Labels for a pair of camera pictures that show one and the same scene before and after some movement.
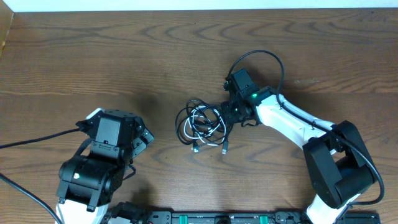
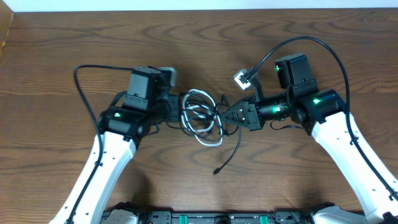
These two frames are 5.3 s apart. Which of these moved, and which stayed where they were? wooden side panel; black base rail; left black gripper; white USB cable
Moved: white USB cable; left black gripper
Stayed: wooden side panel; black base rail
